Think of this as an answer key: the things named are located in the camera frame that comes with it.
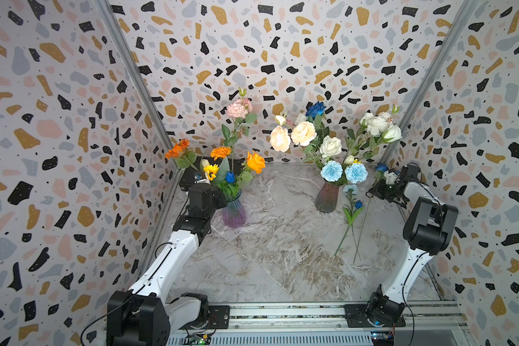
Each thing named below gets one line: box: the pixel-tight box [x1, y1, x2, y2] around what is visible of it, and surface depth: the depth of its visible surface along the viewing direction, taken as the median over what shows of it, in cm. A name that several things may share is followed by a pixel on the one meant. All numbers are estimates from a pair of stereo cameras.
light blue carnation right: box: [344, 162, 369, 184], surface depth 73 cm
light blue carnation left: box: [320, 160, 344, 183], surface depth 75 cm
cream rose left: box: [269, 125, 292, 153], surface depth 66 cm
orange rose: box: [246, 151, 266, 174], surface depth 74 cm
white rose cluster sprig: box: [345, 105, 403, 162], surface depth 81 cm
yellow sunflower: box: [203, 163, 220, 181], surface depth 76 cm
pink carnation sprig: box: [222, 86, 258, 148], surface depth 80 cm
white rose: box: [319, 135, 343, 158], surface depth 76 cm
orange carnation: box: [210, 146, 233, 161], surface depth 79 cm
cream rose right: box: [291, 121, 318, 147], surface depth 66 cm
